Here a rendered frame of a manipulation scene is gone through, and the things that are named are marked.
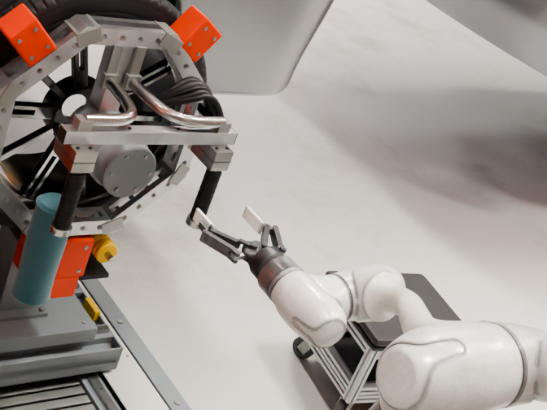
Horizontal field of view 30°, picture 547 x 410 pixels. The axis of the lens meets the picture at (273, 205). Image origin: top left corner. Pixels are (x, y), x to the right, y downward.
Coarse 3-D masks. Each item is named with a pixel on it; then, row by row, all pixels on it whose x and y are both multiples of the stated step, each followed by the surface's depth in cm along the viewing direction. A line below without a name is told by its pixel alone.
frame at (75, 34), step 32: (64, 32) 214; (96, 32) 213; (128, 32) 218; (160, 32) 223; (192, 64) 233; (0, 96) 209; (0, 128) 215; (0, 192) 223; (160, 192) 251; (96, 224) 245
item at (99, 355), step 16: (80, 288) 297; (96, 320) 290; (96, 336) 281; (112, 336) 283; (16, 352) 266; (32, 352) 269; (48, 352) 271; (64, 352) 274; (80, 352) 276; (96, 352) 275; (112, 352) 279; (0, 368) 258; (16, 368) 261; (32, 368) 264; (48, 368) 268; (64, 368) 272; (80, 368) 275; (96, 368) 279; (112, 368) 283; (0, 384) 261; (16, 384) 265
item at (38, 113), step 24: (72, 72) 230; (144, 72) 241; (168, 72) 244; (48, 96) 233; (48, 120) 234; (144, 120) 249; (168, 120) 252; (24, 144) 233; (0, 168) 244; (24, 168) 254; (48, 168) 241; (24, 192) 241; (48, 192) 249; (96, 192) 253
